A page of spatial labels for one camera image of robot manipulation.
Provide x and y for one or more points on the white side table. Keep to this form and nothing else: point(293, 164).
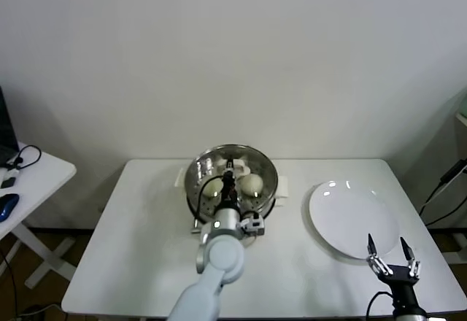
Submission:
point(44, 175)

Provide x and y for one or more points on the dark laptop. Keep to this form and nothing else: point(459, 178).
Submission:
point(5, 127)

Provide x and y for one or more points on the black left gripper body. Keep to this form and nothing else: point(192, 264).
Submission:
point(228, 193)

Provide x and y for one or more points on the small black device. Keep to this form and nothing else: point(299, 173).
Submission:
point(8, 182)

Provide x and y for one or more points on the white oval plate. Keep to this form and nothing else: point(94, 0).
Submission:
point(346, 219)

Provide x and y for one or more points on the white shelf board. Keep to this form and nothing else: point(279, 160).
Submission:
point(462, 122)

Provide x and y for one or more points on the blue computer mouse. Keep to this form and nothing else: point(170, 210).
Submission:
point(8, 204)

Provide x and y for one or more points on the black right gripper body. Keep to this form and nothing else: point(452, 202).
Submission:
point(399, 284)

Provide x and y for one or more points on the white steamed baozi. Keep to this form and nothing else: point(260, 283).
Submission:
point(211, 189)
point(251, 183)

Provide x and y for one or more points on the stainless steel steamer basket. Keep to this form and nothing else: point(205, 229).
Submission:
point(282, 188)

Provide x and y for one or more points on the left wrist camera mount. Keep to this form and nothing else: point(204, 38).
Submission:
point(253, 226)

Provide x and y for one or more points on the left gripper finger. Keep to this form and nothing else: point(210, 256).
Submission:
point(230, 163)
point(228, 177)

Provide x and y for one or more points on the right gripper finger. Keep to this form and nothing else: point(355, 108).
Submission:
point(377, 260)
point(410, 259)

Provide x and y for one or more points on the white metal frame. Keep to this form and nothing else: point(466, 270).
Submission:
point(458, 253)

